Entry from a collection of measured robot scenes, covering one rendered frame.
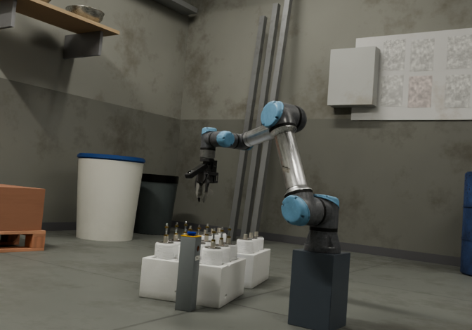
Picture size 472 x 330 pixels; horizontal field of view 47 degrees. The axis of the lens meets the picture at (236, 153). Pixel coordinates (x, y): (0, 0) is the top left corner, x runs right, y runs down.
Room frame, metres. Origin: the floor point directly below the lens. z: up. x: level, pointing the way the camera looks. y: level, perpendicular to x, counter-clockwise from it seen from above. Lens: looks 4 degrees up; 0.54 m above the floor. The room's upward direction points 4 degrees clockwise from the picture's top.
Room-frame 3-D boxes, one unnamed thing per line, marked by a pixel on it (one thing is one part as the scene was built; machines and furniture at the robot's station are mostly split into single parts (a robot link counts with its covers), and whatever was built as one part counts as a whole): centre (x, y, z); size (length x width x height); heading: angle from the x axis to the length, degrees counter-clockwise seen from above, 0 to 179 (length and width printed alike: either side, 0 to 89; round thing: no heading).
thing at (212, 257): (2.49, 0.07, 0.16); 0.10 x 0.10 x 0.18
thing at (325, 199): (2.24, -0.38, 0.47); 0.13 x 0.12 x 0.14; 131
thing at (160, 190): (5.57, 0.81, 0.30); 0.48 x 0.47 x 0.60; 57
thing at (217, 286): (2.63, 0.15, 0.09); 0.39 x 0.39 x 0.18; 73
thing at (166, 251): (2.56, 0.30, 0.16); 0.10 x 0.10 x 0.18
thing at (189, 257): (2.33, 0.16, 0.16); 0.07 x 0.07 x 0.31; 73
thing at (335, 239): (2.24, -0.39, 0.35); 0.15 x 0.15 x 0.10
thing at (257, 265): (3.16, -0.01, 0.09); 0.39 x 0.39 x 0.18; 73
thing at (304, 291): (2.24, -0.39, 0.15); 0.18 x 0.18 x 0.30; 57
